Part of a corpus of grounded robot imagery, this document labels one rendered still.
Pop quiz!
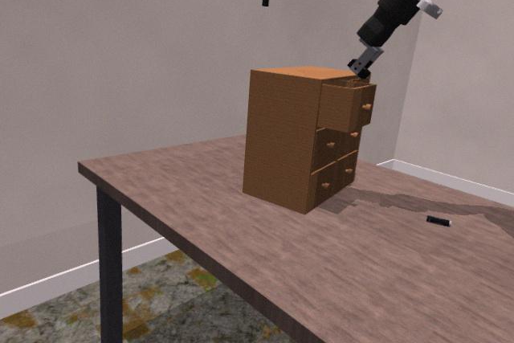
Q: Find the small brown wooden chest of drawers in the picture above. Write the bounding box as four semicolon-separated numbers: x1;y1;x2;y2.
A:
243;67;361;214

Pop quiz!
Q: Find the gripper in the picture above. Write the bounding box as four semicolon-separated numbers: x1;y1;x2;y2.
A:
350;0;443;75

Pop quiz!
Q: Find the brown wooden drawer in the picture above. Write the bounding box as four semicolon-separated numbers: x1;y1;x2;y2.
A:
338;128;361;157
312;128;341;170
350;77;369;83
307;161;336;211
333;150;357;193
317;80;377;133

